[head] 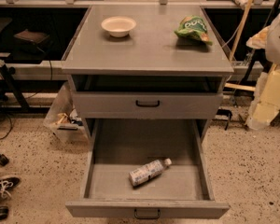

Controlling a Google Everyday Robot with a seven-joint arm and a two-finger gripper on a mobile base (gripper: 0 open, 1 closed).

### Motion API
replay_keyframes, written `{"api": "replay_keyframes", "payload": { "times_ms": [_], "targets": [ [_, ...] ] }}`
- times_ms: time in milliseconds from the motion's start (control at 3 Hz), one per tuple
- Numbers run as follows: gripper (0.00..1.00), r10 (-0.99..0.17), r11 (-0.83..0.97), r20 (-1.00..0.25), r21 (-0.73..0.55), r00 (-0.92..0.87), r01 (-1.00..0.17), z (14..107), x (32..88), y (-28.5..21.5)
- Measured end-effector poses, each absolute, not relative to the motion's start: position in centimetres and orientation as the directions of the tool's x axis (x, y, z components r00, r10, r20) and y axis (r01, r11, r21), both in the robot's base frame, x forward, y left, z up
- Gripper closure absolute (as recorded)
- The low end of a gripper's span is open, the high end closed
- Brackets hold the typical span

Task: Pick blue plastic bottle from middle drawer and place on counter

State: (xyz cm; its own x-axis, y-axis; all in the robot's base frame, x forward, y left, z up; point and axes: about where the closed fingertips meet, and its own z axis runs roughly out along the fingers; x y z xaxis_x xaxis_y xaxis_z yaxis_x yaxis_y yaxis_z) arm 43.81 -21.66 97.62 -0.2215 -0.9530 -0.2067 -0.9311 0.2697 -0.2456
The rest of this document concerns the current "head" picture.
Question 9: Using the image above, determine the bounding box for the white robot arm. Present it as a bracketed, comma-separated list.
[245, 13, 280, 130]

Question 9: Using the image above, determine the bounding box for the open grey bottom drawer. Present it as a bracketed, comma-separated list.
[66, 119, 230, 219]

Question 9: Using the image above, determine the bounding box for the grey drawer cabinet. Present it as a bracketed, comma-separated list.
[62, 4, 233, 143]

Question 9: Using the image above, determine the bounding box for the black chair caster wheel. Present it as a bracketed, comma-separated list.
[0, 154, 9, 166]

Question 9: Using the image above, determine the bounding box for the clear plastic storage bin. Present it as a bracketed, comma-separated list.
[43, 82, 87, 143]

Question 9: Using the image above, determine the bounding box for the closed grey upper drawer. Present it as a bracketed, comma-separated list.
[72, 91, 223, 119]

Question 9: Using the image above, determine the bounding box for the blue label plastic bottle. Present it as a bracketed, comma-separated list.
[129, 159, 172, 187]

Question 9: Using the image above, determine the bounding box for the dark notebook on shelf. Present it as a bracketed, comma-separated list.
[13, 30, 49, 45]

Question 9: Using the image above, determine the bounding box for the white paper bowl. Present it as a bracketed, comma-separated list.
[101, 16, 136, 38]

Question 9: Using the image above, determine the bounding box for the black and white sneaker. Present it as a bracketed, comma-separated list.
[0, 175, 21, 199]

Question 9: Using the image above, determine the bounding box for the wooden stick frame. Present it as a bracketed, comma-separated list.
[225, 0, 255, 91]

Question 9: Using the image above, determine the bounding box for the green chip bag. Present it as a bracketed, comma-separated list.
[175, 15, 213, 46]

